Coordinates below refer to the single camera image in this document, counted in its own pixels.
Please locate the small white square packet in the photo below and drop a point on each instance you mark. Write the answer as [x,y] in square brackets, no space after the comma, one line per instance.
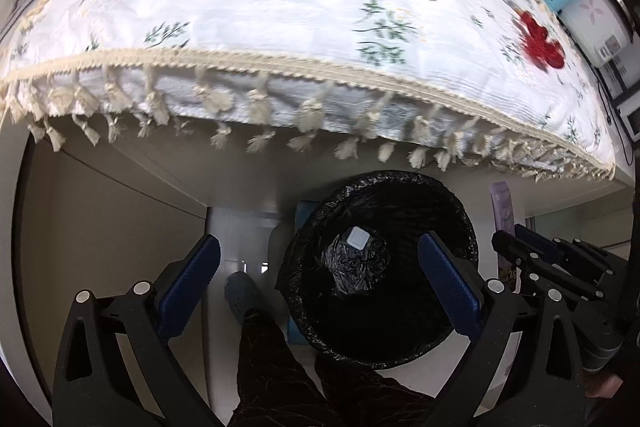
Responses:
[357,238]

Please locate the person's right hand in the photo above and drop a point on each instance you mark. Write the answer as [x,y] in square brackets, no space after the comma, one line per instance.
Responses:
[602,387]

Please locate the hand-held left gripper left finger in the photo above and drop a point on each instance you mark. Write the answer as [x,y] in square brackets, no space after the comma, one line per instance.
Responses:
[192,287]

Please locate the black bagged trash bin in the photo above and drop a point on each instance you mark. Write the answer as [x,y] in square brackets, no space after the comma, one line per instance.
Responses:
[375,267]

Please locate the purple carton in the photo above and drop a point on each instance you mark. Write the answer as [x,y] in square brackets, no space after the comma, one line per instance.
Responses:
[502,217]

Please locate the person's leg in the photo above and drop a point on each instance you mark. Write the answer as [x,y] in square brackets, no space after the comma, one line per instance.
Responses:
[280,372]

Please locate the white floral tasselled tablecloth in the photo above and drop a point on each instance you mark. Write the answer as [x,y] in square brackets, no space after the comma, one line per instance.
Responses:
[275,7]

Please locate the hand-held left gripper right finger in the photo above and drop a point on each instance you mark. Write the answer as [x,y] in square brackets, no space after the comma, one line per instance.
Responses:
[447,287]

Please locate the grey blue slipper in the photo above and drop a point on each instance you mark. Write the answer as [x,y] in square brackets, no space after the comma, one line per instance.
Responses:
[240,294]

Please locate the red wrapper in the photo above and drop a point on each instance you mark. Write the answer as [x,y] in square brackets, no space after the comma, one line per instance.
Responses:
[540,39]

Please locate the white rice cooker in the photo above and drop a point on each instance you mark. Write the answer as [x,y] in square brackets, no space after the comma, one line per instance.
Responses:
[595,17]

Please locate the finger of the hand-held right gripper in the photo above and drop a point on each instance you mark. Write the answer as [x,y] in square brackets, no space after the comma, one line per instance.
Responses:
[537,241]
[515,252]

